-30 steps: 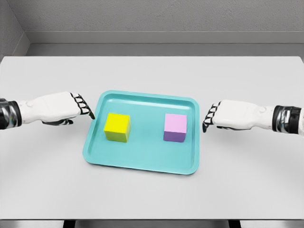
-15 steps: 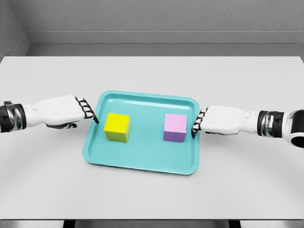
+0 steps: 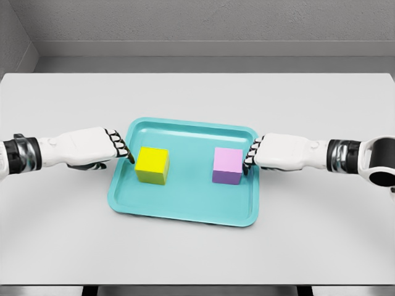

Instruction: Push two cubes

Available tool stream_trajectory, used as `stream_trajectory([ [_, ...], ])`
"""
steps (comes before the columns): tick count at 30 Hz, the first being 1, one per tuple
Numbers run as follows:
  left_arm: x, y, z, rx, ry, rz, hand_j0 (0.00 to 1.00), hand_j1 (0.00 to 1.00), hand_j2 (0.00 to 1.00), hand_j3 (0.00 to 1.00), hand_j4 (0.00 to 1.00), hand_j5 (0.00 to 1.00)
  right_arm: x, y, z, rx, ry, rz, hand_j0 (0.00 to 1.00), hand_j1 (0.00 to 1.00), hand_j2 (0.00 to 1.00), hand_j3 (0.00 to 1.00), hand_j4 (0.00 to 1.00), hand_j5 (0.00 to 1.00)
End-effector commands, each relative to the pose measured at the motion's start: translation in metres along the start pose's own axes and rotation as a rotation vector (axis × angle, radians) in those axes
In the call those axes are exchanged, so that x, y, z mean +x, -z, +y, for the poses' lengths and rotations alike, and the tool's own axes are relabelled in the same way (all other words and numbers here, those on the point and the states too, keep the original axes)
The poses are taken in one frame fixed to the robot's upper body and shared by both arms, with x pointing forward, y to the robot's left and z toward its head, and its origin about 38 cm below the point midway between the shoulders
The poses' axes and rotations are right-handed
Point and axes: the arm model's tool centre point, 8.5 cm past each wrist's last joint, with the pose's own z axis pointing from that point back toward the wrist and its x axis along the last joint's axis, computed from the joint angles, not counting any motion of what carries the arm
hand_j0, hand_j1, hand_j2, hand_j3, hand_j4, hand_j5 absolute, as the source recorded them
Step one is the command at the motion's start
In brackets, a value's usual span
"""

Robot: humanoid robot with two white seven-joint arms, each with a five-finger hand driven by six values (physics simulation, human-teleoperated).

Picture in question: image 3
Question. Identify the teal rectangular tray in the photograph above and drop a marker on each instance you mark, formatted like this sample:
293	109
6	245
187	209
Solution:
185	197

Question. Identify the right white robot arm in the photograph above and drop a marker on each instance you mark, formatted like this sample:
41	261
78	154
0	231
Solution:
348	157

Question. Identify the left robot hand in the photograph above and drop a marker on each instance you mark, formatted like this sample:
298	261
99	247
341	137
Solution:
92	145

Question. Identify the pink purple cube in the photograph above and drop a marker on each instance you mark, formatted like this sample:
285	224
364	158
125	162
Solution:
227	166

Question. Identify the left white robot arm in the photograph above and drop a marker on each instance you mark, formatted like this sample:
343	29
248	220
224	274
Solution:
34	151

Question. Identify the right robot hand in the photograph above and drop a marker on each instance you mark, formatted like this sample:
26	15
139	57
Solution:
274	151

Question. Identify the yellow cube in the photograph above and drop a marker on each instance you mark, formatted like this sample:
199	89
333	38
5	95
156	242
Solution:
152	165

